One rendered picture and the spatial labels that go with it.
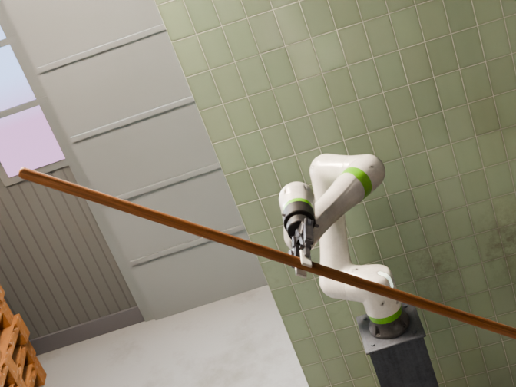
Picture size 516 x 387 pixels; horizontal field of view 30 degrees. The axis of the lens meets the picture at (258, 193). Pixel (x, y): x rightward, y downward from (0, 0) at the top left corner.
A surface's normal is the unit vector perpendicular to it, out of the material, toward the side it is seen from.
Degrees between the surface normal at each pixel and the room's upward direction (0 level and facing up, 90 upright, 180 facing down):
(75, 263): 90
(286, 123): 90
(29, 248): 90
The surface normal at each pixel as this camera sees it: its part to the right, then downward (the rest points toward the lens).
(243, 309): -0.32, -0.82
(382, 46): 0.00, 0.50
